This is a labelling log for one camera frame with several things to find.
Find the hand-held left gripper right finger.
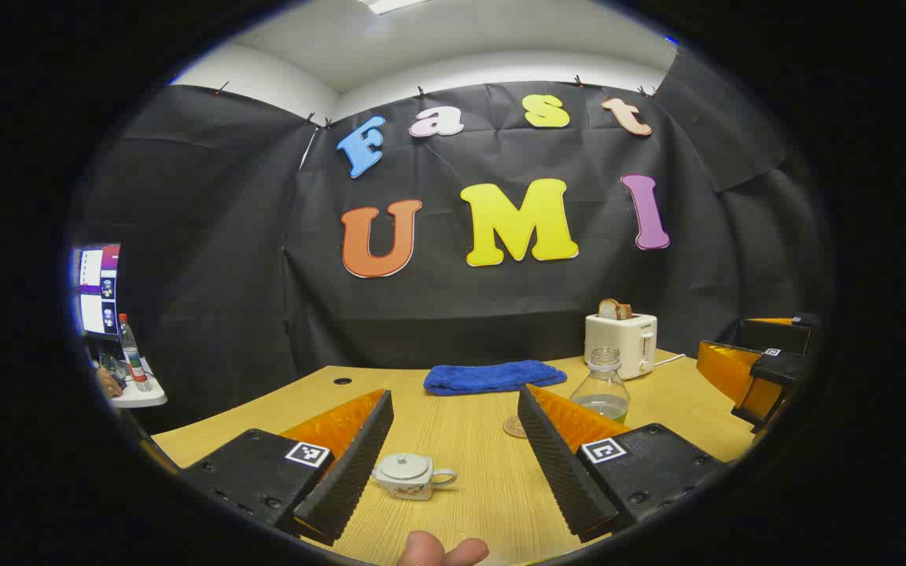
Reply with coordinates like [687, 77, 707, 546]
[516, 384, 731, 545]

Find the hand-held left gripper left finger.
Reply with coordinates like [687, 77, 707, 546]
[180, 389, 395, 547]

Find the white teacup lid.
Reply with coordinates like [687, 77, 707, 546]
[378, 454, 432, 482]

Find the white teacup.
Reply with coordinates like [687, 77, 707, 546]
[373, 454, 459, 502]

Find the clear plastic water bottle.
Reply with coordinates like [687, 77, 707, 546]
[569, 347, 632, 425]

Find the red cap plastic bottle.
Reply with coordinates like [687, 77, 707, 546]
[118, 314, 153, 392]

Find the blue towel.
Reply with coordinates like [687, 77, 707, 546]
[423, 360, 569, 396]

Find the white toaster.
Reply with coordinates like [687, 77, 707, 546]
[584, 312, 658, 380]

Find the white side table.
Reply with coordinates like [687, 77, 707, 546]
[103, 358, 168, 410]

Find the black backdrop cloth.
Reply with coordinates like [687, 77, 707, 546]
[68, 59, 835, 433]

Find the computer monitor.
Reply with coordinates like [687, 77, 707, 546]
[72, 242, 122, 339]

